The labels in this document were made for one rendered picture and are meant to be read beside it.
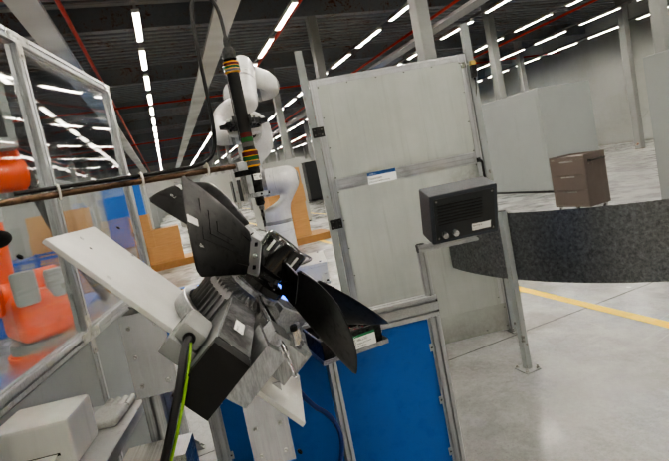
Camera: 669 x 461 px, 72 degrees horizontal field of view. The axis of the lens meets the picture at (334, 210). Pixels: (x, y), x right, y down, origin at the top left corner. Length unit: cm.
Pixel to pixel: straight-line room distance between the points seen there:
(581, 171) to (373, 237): 508
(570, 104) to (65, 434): 1096
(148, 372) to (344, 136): 224
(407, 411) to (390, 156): 179
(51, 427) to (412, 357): 117
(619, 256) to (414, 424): 138
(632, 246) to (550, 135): 829
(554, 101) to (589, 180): 362
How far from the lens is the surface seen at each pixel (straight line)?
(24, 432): 129
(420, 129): 324
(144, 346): 119
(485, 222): 177
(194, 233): 91
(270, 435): 125
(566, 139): 1120
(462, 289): 342
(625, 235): 268
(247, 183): 124
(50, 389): 165
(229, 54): 130
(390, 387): 185
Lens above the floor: 139
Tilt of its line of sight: 5 degrees down
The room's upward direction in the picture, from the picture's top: 11 degrees counter-clockwise
